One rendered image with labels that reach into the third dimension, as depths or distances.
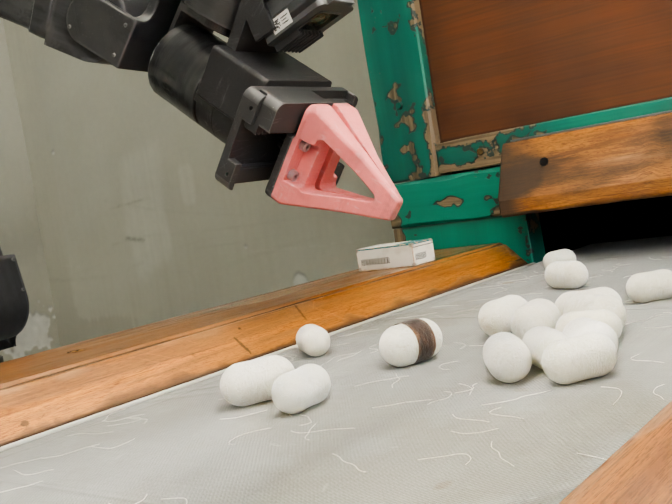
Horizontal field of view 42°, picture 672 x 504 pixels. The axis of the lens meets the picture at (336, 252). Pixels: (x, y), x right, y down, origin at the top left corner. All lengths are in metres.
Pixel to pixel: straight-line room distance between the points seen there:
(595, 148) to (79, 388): 0.50
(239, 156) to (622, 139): 0.37
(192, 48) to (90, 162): 1.98
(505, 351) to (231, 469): 0.13
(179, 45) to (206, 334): 0.20
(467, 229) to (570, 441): 0.63
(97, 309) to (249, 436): 2.28
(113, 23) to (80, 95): 1.97
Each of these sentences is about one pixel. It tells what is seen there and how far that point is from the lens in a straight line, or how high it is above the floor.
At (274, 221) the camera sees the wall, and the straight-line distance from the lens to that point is 2.10.
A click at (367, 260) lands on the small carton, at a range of 0.78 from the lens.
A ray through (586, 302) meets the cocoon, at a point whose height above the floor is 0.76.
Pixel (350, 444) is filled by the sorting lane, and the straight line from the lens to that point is 0.33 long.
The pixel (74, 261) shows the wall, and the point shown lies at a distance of 2.68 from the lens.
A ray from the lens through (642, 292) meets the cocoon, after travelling 0.55.
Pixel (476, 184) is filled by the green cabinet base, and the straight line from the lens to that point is 0.90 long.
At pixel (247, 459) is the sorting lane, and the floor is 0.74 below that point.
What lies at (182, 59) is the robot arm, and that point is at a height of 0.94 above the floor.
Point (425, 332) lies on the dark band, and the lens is 0.45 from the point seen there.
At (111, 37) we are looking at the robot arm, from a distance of 0.63.
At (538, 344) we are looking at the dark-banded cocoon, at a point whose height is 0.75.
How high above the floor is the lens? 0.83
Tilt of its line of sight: 3 degrees down
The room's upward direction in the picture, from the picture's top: 9 degrees counter-clockwise
